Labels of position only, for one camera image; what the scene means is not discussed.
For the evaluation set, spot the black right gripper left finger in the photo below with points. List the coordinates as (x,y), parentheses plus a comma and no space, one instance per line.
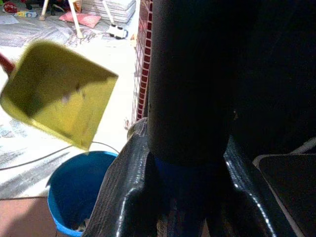
(118,187)

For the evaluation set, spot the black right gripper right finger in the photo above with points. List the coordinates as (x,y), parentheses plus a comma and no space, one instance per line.
(249,197)

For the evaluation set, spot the blue plastic bucket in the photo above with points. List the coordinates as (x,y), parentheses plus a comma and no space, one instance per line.
(74,187)

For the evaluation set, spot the black flat panel white edge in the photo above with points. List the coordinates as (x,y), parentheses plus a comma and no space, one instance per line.
(293,187)

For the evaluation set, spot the red white grid fence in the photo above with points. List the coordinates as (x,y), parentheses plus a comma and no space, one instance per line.
(144,61)

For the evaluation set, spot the white toy car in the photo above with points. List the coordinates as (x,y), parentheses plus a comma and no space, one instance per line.
(117,31)

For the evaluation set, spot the pink pillow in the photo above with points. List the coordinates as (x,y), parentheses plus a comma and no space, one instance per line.
(82,19)

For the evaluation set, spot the grey patterned rug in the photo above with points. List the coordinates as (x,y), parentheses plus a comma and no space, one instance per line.
(37,33)

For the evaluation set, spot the folded white mattress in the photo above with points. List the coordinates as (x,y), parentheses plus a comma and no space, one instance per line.
(121,10)

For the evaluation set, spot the colourful flat box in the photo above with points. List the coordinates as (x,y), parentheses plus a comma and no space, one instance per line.
(26,14)

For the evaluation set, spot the white paper sheet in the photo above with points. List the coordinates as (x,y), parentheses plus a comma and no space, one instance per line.
(8,20)

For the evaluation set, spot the red toy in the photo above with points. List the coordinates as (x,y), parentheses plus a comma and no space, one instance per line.
(10,7)

